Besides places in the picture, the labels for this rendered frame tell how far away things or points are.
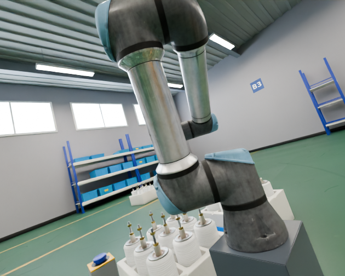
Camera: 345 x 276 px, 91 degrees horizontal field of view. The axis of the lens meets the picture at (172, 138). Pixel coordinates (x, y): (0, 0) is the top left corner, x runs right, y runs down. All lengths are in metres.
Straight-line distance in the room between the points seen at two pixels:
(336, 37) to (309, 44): 0.58
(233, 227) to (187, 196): 0.13
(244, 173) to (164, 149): 0.20
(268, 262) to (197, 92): 0.44
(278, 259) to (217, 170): 0.20
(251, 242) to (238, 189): 0.11
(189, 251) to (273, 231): 0.36
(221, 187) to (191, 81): 0.30
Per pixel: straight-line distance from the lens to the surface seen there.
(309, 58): 7.00
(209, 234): 0.80
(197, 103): 0.56
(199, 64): 0.50
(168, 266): 0.70
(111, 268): 0.67
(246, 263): 0.48
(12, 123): 6.17
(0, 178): 5.87
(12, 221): 5.80
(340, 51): 6.96
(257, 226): 0.47
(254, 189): 0.46
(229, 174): 0.43
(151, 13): 0.42
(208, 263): 0.76
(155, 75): 0.40
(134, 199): 3.36
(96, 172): 5.38
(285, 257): 0.46
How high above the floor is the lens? 0.54
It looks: 8 degrees up
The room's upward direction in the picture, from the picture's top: 17 degrees counter-clockwise
